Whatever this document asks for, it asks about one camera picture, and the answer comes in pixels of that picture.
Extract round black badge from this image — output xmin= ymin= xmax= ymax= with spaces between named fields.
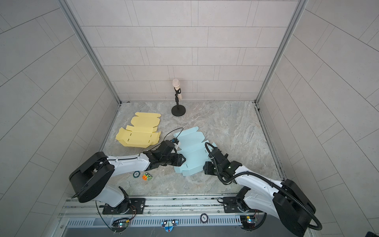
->
xmin=200 ymin=213 xmax=209 ymax=224

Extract aluminium mounting rail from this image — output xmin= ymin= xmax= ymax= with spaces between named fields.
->
xmin=58 ymin=193 xmax=279 ymax=219

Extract blue sticker marker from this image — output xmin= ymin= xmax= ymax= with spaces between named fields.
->
xmin=161 ymin=220 xmax=179 ymax=233

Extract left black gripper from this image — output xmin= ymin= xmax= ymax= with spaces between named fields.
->
xmin=160 ymin=153 xmax=189 ymax=167

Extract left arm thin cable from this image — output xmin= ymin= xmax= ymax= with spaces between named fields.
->
xmin=147 ymin=127 xmax=185 ymax=155

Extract right circuit board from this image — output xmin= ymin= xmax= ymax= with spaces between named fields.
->
xmin=240 ymin=216 xmax=256 ymax=230

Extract beige microphone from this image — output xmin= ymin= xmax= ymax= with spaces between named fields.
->
xmin=172 ymin=79 xmax=183 ymax=100

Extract left circuit board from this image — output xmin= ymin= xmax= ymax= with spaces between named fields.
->
xmin=112 ymin=218 xmax=131 ymax=228

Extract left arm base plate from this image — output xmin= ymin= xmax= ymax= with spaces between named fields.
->
xmin=101 ymin=198 xmax=146 ymax=215

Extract yellow paper box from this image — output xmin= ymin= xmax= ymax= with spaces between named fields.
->
xmin=115 ymin=112 xmax=161 ymax=148

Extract orange green small toy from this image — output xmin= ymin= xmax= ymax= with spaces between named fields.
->
xmin=142 ymin=172 xmax=153 ymax=181

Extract circuit board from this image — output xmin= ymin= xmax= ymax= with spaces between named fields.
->
xmin=112 ymin=218 xmax=131 ymax=228
xmin=240 ymin=216 xmax=256 ymax=230

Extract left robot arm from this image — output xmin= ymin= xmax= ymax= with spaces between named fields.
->
xmin=69 ymin=138 xmax=186 ymax=213

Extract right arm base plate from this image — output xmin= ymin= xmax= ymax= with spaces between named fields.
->
xmin=217 ymin=197 xmax=262 ymax=213

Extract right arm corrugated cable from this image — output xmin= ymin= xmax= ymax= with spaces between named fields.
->
xmin=205 ymin=142 xmax=323 ymax=231

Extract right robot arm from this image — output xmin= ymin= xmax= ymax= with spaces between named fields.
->
xmin=203 ymin=143 xmax=323 ymax=237

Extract light blue paper box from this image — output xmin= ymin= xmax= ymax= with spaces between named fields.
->
xmin=174 ymin=126 xmax=210 ymax=176

